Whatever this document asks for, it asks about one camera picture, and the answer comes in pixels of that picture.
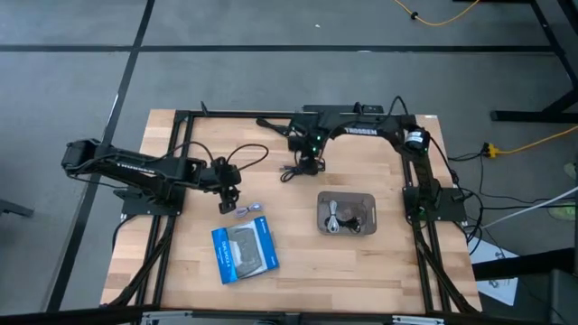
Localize blue and grey product box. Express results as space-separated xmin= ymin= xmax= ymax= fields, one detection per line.
xmin=210 ymin=215 xmax=281 ymax=286

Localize dark furniture foot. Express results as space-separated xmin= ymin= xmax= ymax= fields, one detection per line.
xmin=0 ymin=198 xmax=35 ymax=218

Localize black dark furniture base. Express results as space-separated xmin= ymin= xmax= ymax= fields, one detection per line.
xmin=471 ymin=246 xmax=578 ymax=325

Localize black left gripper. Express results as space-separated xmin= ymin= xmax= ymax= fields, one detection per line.
xmin=210 ymin=156 xmax=243 ymax=216

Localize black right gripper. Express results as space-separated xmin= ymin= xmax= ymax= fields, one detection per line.
xmin=287 ymin=127 xmax=327 ymax=176

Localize grey braided USB-C cable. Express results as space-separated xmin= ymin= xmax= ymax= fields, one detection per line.
xmin=234 ymin=202 xmax=265 ymax=220

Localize white floor cable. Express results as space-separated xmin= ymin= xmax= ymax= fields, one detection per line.
xmin=481 ymin=185 xmax=578 ymax=229

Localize black aluminium table frame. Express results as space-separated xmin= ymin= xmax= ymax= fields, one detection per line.
xmin=100 ymin=107 xmax=482 ymax=317

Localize black floor power cables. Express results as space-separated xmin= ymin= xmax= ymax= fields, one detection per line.
xmin=428 ymin=135 xmax=578 ymax=256

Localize yellow extension cord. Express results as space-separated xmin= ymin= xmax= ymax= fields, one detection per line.
xmin=391 ymin=0 xmax=480 ymax=27

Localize black table leg stand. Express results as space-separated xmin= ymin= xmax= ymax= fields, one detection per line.
xmin=452 ymin=0 xmax=578 ymax=125

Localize black left wrist cable loop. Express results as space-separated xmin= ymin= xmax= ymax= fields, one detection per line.
xmin=224 ymin=143 xmax=270 ymax=173

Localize white printed paper sheet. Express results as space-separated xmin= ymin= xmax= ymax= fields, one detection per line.
xmin=467 ymin=235 xmax=520 ymax=308

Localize white coiled USB-C cable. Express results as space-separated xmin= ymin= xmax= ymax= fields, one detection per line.
xmin=326 ymin=200 xmax=340 ymax=234

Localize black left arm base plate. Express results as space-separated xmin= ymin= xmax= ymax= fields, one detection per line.
xmin=112 ymin=186 xmax=187 ymax=218

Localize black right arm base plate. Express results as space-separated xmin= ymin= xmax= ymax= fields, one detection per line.
xmin=402 ymin=185 xmax=468 ymax=224

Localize grey plastic bin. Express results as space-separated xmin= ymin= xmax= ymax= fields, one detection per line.
xmin=316 ymin=190 xmax=378 ymax=237

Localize black usb-c cable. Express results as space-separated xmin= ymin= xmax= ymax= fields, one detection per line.
xmin=337 ymin=215 xmax=363 ymax=234
xmin=279 ymin=158 xmax=319 ymax=184

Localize yellow cord with plug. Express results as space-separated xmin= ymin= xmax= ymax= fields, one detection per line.
xmin=481 ymin=125 xmax=578 ymax=160

